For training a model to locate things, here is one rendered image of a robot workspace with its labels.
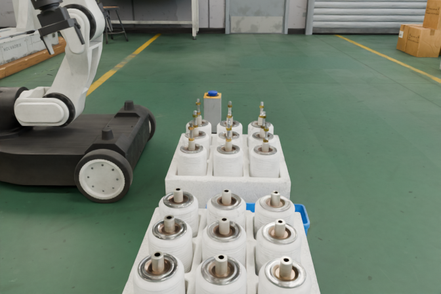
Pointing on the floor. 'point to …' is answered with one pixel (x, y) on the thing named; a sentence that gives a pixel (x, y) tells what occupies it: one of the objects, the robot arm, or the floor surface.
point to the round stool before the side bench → (113, 29)
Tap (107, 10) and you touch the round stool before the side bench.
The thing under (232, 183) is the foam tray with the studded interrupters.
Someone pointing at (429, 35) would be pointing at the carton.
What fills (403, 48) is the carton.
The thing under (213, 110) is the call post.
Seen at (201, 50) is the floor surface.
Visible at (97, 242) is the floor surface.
